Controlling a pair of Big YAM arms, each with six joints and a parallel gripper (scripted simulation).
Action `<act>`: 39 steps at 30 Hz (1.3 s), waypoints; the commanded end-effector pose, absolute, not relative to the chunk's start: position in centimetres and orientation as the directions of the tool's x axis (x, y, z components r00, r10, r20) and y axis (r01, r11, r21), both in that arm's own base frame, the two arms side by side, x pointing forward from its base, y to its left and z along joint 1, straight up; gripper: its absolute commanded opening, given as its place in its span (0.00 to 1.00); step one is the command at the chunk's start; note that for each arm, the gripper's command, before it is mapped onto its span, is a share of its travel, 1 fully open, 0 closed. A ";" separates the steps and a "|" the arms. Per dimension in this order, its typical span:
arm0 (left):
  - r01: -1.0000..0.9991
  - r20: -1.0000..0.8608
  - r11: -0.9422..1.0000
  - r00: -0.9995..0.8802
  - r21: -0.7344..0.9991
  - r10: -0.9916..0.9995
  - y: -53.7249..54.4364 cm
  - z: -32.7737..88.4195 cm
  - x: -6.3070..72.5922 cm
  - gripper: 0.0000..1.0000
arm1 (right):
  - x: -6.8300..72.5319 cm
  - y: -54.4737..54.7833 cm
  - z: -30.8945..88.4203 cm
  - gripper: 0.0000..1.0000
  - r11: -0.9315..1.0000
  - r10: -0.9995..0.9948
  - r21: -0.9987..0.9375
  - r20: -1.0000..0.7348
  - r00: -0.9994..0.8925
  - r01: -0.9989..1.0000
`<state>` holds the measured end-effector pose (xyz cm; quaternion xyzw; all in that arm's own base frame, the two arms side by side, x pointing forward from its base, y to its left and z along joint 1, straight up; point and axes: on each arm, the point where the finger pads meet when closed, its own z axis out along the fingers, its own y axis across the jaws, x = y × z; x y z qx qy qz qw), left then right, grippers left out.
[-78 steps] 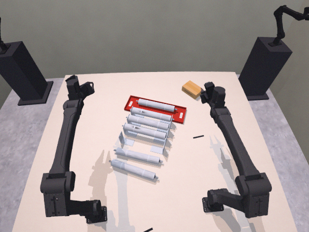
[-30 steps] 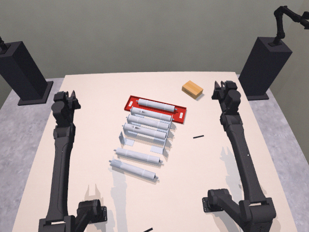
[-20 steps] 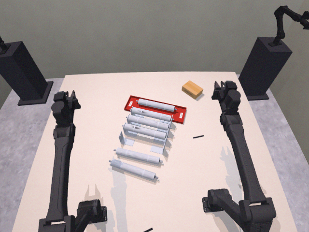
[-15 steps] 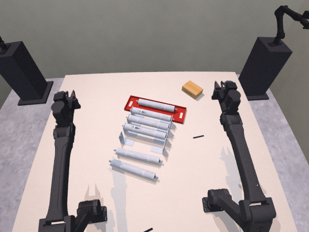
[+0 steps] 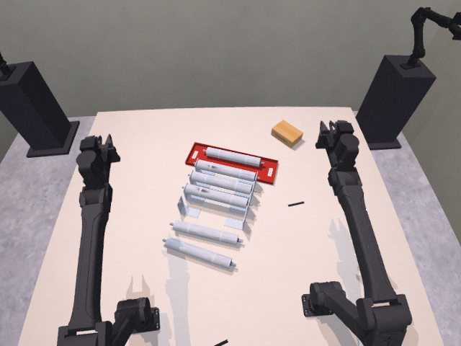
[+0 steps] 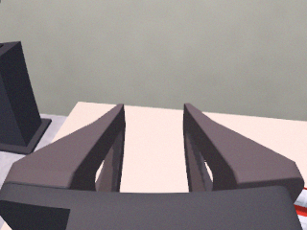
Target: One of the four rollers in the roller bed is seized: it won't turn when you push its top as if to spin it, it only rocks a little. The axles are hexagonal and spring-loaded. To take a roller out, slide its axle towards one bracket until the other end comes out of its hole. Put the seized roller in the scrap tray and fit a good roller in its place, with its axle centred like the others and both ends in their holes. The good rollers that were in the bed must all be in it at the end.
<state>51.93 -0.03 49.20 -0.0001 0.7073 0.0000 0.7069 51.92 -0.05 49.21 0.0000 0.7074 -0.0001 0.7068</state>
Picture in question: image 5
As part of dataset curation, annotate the brown cardboard box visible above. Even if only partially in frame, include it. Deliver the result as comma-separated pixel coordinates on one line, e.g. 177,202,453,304
271,120,303,148

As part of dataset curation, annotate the red scrap tray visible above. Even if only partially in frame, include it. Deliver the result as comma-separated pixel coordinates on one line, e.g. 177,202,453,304
185,142,278,185

